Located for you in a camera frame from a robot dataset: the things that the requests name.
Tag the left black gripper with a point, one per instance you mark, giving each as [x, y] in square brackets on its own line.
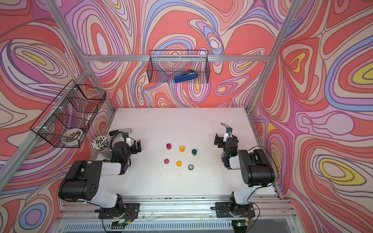
[136, 146]

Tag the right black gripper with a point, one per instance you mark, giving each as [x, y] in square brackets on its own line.
[220, 140]

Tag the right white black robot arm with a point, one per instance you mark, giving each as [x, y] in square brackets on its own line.
[256, 173]

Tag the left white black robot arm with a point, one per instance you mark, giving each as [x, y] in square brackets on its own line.
[82, 181]

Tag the cup of pencils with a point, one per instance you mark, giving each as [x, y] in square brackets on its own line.
[101, 145]

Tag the blue stapler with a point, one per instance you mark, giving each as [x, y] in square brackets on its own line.
[186, 76]

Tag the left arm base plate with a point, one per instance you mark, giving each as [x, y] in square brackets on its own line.
[129, 211]

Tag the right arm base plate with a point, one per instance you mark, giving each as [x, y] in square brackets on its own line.
[226, 210]

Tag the left black wire basket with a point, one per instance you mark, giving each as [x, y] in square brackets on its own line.
[75, 106]

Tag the black wire basket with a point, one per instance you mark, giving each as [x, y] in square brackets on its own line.
[75, 106]
[164, 65]

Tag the back black wire basket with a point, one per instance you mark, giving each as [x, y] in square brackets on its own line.
[164, 65]

